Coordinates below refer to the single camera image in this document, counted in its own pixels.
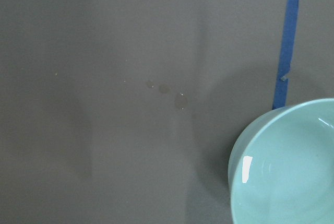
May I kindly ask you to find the mint green bowl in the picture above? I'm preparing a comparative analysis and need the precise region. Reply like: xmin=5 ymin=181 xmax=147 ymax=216
xmin=228 ymin=98 xmax=333 ymax=223

